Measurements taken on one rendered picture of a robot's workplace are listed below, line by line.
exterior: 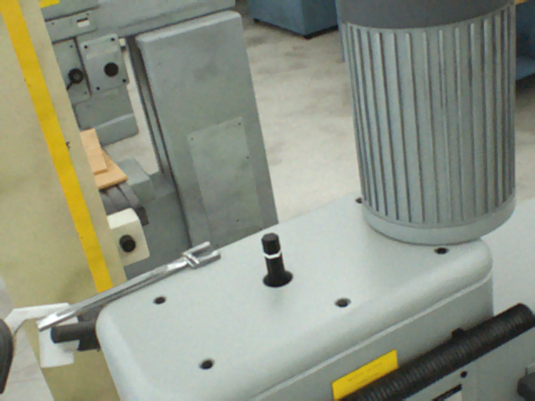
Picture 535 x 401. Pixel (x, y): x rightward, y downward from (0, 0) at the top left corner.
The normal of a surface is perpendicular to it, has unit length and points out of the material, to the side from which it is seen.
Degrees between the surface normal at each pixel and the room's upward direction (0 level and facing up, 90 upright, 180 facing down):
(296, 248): 0
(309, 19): 90
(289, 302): 0
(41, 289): 90
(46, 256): 90
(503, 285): 0
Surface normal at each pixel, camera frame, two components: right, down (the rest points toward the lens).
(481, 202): 0.42, 0.37
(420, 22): -0.24, 0.51
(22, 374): -0.17, -0.86
